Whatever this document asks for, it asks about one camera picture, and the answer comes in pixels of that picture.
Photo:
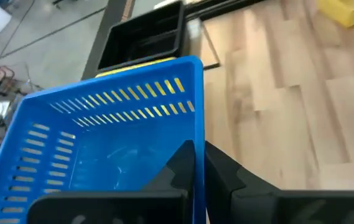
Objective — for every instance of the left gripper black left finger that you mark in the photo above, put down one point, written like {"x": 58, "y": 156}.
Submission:
{"x": 117, "y": 208}

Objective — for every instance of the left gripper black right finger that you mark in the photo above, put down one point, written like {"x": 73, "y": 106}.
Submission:
{"x": 257, "y": 208}

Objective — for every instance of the blue plastic basket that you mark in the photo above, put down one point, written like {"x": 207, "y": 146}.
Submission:
{"x": 117, "y": 149}

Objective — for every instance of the yellow plastic basket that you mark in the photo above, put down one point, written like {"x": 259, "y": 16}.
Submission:
{"x": 133, "y": 67}
{"x": 347, "y": 12}

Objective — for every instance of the black plastic basket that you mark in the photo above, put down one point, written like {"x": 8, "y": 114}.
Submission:
{"x": 145, "y": 46}
{"x": 111, "y": 65}

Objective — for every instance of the small white box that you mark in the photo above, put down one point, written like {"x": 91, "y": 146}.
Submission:
{"x": 1, "y": 111}

